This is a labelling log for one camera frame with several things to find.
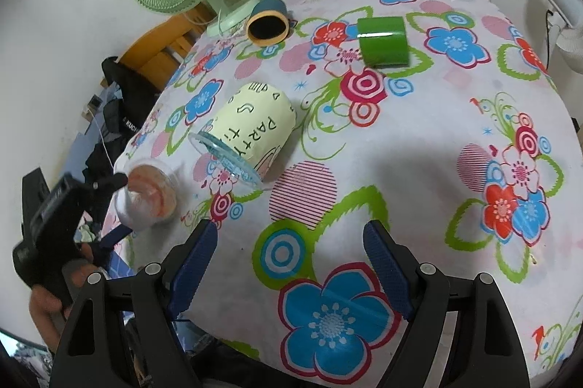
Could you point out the blue and orange cup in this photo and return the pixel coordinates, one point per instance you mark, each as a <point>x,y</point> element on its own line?
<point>268,12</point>

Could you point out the black jacket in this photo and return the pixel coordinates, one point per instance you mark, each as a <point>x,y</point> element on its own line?
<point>125,101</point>

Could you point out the orange wooden chair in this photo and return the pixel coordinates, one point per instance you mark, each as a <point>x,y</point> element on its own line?
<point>155,60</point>

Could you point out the green cup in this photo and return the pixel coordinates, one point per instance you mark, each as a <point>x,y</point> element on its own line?
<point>382,44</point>

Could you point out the yellow printed cup clear lid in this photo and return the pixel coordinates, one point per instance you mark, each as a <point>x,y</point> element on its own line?
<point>255,119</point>

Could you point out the clear plastic cup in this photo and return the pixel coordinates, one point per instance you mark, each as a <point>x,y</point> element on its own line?
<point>145,205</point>

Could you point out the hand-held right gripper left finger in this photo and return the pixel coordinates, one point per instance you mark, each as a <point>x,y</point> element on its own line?
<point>196,265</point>

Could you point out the person's left hand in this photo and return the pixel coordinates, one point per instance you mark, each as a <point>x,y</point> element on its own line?
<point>45,306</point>

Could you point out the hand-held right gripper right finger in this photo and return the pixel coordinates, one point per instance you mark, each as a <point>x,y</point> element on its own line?
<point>387,265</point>

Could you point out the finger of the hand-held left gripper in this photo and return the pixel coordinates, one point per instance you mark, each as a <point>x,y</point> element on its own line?
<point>114,235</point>
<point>111,182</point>

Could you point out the floral tablecloth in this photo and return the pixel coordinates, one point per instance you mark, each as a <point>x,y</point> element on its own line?
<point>432,119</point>

